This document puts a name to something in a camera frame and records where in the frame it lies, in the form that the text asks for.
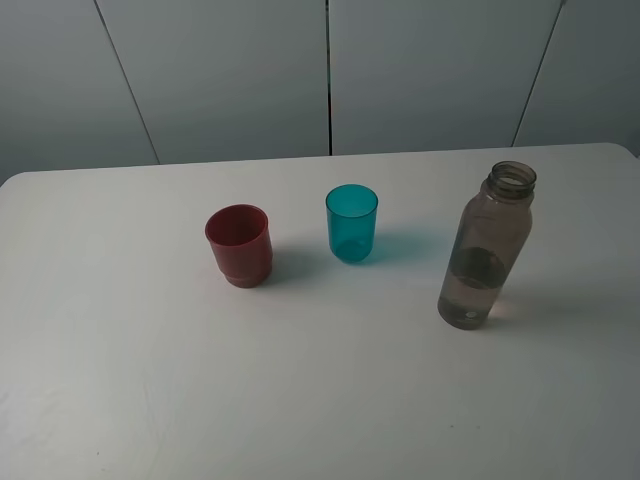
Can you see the teal translucent plastic cup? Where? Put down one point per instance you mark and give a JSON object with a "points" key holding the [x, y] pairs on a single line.
{"points": [[351, 219]]}

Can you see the smoky translucent water bottle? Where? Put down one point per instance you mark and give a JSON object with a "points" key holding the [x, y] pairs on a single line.
{"points": [[492, 231]]}

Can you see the red plastic cup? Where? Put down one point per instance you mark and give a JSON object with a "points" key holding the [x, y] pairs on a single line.
{"points": [[240, 241]]}

